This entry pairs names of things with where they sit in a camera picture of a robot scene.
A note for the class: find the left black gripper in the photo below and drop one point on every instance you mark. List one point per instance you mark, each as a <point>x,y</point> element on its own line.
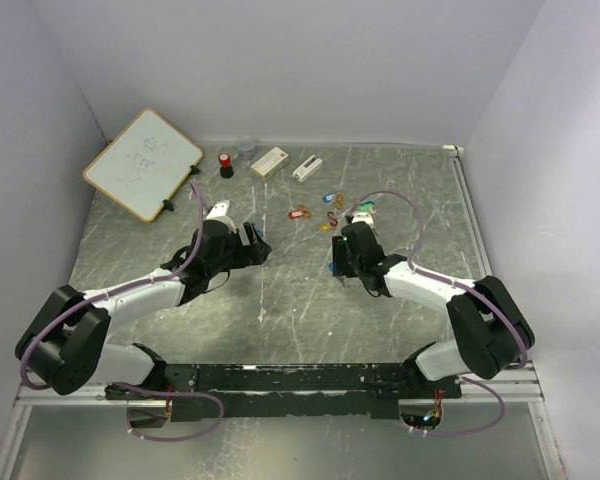
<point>253,253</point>

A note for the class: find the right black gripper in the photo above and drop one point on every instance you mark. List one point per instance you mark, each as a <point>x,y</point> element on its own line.
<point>340,265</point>

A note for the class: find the blue tag key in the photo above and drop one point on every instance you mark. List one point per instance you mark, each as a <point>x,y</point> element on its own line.
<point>336,199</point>
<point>339,278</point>

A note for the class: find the green tag key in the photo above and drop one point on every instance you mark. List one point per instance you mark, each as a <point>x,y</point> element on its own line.
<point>368,206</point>

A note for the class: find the red S-carabiner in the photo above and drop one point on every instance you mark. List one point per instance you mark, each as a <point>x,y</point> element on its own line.
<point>332,219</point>

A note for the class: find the orange S-carabiner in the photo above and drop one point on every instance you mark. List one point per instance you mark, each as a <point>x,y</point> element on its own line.
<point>304,210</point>

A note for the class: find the red tag key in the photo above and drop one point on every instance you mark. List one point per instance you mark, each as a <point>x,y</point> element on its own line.
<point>296,214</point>

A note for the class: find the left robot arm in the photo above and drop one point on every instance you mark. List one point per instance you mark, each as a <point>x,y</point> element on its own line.
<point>66,345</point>

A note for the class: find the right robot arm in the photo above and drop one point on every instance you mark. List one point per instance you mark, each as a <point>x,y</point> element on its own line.
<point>490,333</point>

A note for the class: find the red black stamp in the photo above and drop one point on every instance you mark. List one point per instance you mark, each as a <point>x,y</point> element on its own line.
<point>226,168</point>

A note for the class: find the white plastic device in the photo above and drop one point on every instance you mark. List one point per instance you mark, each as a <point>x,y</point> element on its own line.
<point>307,168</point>

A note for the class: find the white green cardboard box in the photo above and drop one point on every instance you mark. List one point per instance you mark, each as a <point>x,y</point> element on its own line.
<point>270,163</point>

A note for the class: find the clear plastic cup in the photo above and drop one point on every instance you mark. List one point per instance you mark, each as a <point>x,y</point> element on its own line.
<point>245,147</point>

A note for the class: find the wood-framed whiteboard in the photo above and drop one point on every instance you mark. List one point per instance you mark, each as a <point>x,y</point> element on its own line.
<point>143,167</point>

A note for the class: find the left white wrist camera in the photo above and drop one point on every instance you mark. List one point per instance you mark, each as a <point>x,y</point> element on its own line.
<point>221,212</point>

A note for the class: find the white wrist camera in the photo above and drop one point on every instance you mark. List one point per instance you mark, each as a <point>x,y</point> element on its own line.
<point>364,218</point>
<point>221,212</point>

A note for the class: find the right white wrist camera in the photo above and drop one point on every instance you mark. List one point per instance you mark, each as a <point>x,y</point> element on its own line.
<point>364,218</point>

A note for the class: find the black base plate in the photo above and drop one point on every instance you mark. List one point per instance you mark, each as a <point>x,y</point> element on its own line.
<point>203,391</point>

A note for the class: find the aluminium rail frame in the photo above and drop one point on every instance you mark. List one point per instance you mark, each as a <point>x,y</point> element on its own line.
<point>291,310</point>

